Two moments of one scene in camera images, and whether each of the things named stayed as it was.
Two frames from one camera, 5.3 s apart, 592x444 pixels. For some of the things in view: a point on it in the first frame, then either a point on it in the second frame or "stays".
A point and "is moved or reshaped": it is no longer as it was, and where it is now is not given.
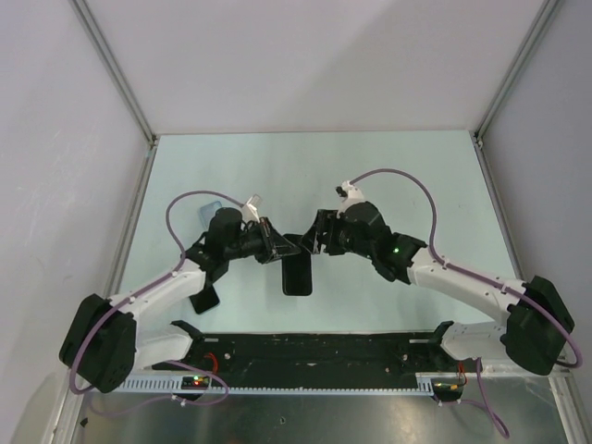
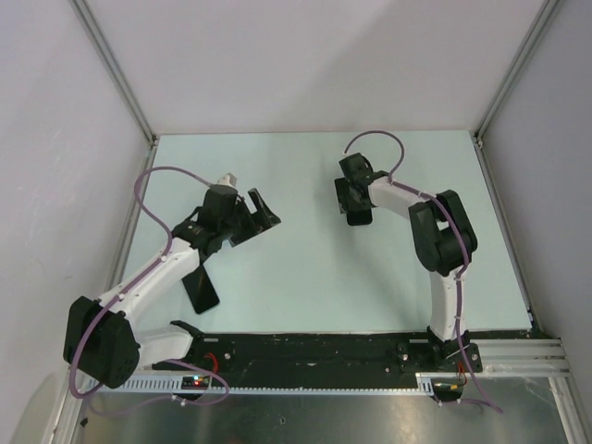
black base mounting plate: [196, 359] stays
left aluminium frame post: [122, 80] stays
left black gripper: [277, 245] → [258, 222]
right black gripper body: [342, 240] → [351, 183]
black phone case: [297, 268] is moved or reshaped
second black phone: [205, 300] stays
